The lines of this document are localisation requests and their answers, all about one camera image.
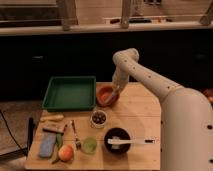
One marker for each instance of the grey towel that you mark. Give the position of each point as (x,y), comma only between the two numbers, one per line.
(111,96)

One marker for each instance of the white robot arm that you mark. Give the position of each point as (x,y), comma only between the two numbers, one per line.
(186,115)

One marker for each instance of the red bowl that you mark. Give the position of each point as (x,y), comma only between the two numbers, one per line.
(102,93)

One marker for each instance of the white item in dark bowl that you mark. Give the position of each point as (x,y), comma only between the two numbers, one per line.
(115,147)

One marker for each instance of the white cup of grapes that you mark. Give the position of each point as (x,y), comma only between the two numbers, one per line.
(98,119)

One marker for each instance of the green plastic tray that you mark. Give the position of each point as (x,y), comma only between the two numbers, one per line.
(70,93)

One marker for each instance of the metal fork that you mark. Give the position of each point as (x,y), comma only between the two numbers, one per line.
(77,140)

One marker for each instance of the green plastic cup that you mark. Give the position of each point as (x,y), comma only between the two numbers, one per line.
(89,145)

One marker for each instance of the brown wooden brush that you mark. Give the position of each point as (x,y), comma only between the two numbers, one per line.
(54,127)

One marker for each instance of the green bean pod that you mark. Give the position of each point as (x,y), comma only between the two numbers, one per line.
(59,144)

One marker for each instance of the orange peach fruit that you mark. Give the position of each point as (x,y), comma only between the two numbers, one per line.
(66,153)

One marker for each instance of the blue sponge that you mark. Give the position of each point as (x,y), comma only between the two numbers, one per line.
(47,145)

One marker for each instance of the white spatula black handle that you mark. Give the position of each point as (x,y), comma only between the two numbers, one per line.
(132,141)

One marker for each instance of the black table edge handle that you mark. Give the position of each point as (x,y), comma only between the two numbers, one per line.
(31,126)

